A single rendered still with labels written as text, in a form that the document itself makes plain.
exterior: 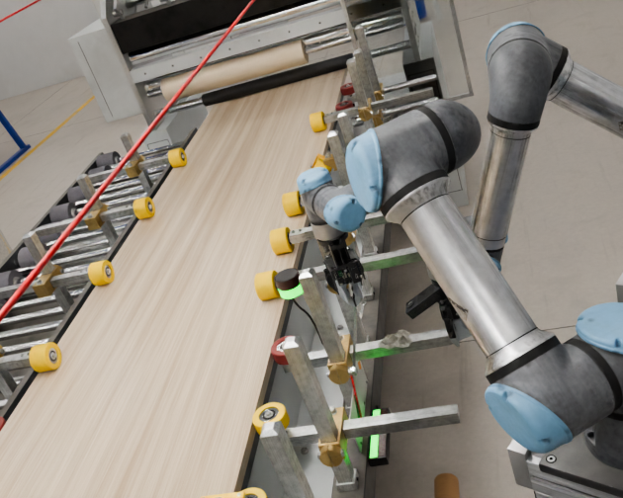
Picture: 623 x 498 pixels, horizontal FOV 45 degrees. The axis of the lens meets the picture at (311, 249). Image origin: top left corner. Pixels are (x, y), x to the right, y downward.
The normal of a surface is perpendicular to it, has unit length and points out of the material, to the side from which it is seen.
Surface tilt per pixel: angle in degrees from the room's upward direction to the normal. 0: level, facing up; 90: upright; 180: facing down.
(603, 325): 8
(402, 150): 46
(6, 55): 90
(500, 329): 53
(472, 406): 0
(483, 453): 0
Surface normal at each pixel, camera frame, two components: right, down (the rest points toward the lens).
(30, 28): -0.16, 0.52
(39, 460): -0.30, -0.83
